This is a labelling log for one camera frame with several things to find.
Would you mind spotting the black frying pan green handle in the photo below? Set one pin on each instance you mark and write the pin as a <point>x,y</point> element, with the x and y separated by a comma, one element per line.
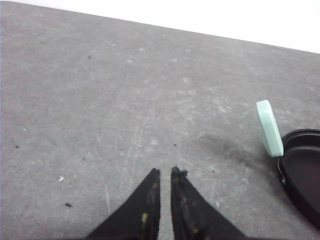
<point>298,161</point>

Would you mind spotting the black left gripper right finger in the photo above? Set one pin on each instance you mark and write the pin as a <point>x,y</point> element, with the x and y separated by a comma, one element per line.
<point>193,218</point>

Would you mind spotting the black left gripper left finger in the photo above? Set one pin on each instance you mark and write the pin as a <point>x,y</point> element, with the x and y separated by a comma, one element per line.
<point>138,218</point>

